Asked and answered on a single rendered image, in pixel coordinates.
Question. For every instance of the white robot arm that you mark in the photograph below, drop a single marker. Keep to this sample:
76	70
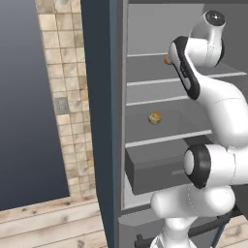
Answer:
223	109

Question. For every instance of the grey open fridge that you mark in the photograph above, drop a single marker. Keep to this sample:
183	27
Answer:
145	97

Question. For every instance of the grey fridge drawer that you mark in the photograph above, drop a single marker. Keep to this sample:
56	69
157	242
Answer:
155	171

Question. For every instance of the dark blue cabinet panel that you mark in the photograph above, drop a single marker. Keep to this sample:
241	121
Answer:
100	113

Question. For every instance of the brown round food item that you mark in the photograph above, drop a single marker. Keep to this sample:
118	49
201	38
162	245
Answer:
155	117

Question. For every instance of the orange round food item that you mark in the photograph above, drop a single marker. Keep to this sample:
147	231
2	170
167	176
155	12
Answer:
166	60

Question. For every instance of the grey wall socket plate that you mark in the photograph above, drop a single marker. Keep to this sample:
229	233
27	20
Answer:
61	105

